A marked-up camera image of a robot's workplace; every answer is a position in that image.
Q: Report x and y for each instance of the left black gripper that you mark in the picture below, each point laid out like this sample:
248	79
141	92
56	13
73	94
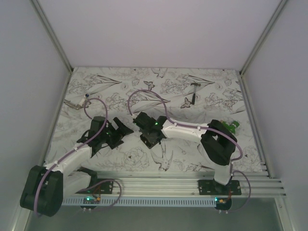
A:
119	134

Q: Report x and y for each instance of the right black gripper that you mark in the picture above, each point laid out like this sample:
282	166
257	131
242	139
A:
151	140

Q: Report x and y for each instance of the black fuse box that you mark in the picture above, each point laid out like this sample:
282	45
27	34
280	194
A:
150	141

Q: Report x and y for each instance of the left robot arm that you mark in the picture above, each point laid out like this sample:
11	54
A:
48	185

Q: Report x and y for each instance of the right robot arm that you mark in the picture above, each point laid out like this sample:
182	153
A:
216	143

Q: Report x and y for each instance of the floral patterned mat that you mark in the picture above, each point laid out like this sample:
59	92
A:
123	92

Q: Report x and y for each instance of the metal latch with blue knob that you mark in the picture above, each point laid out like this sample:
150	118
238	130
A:
78	102

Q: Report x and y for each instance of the small hammer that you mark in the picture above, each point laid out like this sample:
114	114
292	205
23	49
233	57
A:
194	91

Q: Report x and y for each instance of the left controller board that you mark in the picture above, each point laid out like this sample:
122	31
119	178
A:
90	203

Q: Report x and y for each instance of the controller board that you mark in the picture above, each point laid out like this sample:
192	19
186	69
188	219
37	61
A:
90	203
223	204

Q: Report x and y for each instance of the green connector part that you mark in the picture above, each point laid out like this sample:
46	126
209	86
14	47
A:
231	127

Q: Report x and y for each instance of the right controller board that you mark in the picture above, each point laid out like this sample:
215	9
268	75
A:
223	204

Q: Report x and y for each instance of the aluminium rail frame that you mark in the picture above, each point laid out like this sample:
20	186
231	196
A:
186	183

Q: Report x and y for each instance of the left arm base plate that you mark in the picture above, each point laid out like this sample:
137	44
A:
99	186

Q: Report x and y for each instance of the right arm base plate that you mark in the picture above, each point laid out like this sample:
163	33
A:
211	187

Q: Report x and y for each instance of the slotted cable duct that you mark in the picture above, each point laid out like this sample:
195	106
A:
147	201

